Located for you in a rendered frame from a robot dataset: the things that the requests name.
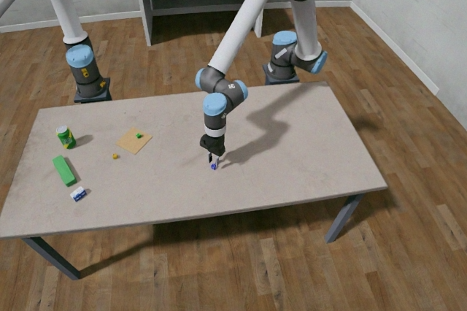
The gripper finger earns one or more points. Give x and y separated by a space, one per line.
210 157
217 161

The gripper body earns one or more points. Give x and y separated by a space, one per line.
216 145

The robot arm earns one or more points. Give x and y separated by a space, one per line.
60 0
241 22

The tan mat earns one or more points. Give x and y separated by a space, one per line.
131 143

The beige table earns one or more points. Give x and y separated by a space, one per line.
182 198

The blue and white box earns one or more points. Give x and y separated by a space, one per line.
78 194

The green drink can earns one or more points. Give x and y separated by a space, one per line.
66 138

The green block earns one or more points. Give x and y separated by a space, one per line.
64 171

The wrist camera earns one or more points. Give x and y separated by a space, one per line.
203 141

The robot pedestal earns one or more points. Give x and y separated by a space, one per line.
281 80
91 99

